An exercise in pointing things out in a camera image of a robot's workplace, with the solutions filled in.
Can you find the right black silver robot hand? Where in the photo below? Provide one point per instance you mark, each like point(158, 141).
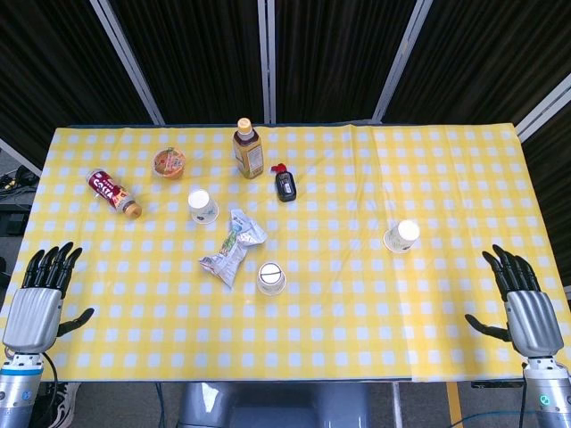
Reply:
point(533, 316)

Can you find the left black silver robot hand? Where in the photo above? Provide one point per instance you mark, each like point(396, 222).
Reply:
point(33, 312)

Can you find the paper cup green fern print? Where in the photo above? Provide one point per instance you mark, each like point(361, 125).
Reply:
point(399, 238)

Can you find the paper cup blue flower print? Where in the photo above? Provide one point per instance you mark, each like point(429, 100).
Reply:
point(203, 207)

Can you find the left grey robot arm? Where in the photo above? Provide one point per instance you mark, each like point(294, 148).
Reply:
point(18, 392)

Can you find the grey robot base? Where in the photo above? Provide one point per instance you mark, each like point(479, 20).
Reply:
point(276, 405)

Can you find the dark ribbed partition panel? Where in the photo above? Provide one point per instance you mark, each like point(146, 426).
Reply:
point(553, 178)
point(44, 67)
point(490, 53)
point(334, 58)
point(192, 58)

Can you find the red label coffee bottle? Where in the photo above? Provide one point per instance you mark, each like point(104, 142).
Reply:
point(109, 191)

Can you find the white table leg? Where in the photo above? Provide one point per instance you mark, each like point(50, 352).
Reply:
point(397, 405)

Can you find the yellow white checkered tablecloth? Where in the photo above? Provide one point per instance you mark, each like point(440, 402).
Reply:
point(339, 312)

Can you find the orange jelly cup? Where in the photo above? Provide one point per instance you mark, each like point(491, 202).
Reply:
point(169, 162)

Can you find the crumpled silver snack bag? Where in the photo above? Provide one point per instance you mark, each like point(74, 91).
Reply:
point(229, 258)

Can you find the paper cup black line base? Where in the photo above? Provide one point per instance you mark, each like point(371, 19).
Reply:
point(270, 278)

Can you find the tea bottle yellow cap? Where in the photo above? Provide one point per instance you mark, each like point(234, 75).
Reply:
point(247, 151)

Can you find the small dark sauce bottle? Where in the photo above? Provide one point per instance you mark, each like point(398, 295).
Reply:
point(286, 187)

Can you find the white partition frame post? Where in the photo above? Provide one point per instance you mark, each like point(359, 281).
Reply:
point(267, 62)
point(18, 156)
point(129, 67)
point(544, 111)
point(401, 62)

